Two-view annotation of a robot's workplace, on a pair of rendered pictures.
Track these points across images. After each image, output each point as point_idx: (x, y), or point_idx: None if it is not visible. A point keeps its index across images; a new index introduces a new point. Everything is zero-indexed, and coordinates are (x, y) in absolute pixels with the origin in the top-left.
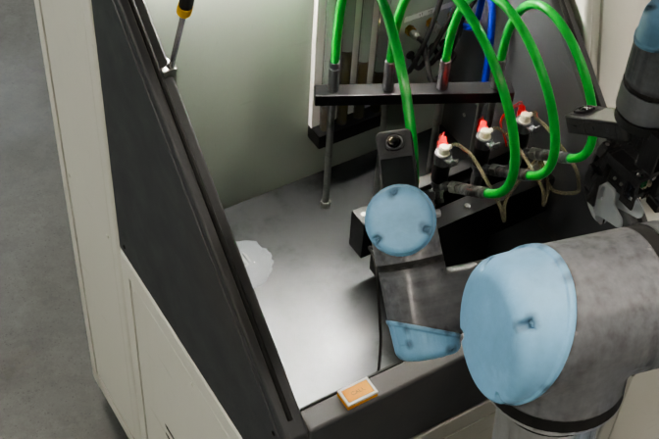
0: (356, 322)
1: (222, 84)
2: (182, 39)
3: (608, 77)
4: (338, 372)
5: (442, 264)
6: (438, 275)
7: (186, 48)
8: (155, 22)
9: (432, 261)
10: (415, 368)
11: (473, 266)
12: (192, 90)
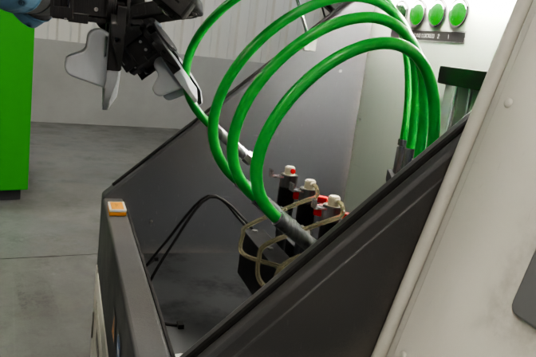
0: (225, 299)
1: (389, 147)
2: (382, 87)
3: (448, 259)
4: (178, 281)
5: None
6: None
7: (382, 96)
8: (376, 63)
9: None
10: (120, 230)
11: None
12: (377, 138)
